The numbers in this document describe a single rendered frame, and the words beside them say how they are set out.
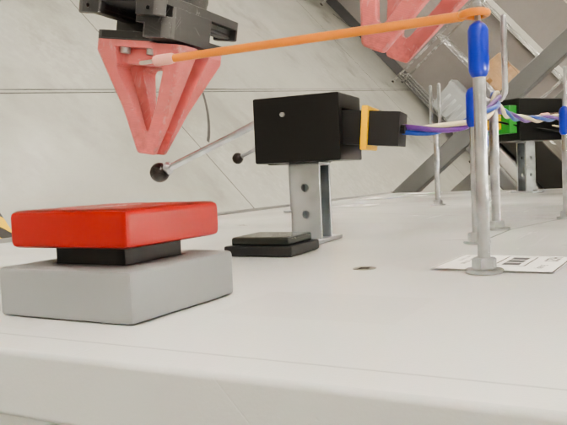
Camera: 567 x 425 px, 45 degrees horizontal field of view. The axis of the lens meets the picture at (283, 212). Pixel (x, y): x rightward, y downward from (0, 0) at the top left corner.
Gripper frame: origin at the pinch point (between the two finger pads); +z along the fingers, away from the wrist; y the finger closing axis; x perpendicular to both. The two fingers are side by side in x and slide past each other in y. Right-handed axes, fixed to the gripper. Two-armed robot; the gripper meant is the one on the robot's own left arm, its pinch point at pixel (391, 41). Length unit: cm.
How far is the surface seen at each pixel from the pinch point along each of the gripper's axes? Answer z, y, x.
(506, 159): 10, 99, -1
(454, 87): -7, 695, 125
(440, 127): 3.7, 0.2, -4.6
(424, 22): -0.6, -12.5, -4.8
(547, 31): -93, 745, 66
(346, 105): 4.4, -1.0, 0.9
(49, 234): 10.0, -24.0, 1.1
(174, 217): 8.3, -21.9, -1.8
